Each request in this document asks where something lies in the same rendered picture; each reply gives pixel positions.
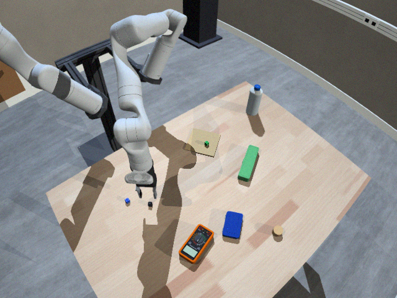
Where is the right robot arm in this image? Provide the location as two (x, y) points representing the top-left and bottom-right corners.
(0, 24), (102, 114)

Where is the orange digital multimeter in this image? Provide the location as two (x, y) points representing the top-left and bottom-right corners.
(179, 224), (214, 264)

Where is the green rectangular box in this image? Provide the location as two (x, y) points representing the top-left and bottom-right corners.
(238, 145), (259, 182)

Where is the grey bottle with blue cap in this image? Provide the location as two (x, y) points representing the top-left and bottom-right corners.
(246, 84), (263, 115)

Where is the tan square mat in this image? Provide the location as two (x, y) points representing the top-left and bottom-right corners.
(184, 128), (221, 157)

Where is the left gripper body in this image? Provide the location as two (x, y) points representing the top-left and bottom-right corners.
(125, 154), (157, 187)

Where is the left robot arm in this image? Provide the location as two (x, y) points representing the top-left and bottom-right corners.
(110, 9), (187, 164)

